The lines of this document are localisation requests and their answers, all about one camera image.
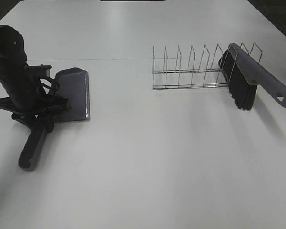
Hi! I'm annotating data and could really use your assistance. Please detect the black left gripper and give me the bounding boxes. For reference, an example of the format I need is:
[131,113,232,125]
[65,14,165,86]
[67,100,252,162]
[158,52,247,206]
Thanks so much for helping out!
[0,88,71,133]

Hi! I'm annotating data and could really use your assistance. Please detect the purple plastic dustpan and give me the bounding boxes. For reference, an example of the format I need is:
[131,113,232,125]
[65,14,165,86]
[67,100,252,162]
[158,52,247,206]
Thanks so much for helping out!
[18,68,90,171]

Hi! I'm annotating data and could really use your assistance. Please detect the purple brush black bristles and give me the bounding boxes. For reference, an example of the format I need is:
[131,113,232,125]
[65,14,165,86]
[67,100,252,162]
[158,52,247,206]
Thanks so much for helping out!
[218,43,286,111]

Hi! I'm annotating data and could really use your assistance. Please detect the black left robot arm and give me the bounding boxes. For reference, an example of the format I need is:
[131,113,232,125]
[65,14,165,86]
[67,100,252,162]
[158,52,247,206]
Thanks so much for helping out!
[0,25,70,132]

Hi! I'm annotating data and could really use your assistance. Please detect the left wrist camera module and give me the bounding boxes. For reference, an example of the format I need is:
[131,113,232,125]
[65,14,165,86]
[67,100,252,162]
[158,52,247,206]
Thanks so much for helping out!
[28,64,52,78]

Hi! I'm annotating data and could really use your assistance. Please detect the chrome wire dish rack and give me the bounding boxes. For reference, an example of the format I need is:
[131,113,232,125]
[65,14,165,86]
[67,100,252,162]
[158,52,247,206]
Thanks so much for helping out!
[151,42,263,90]

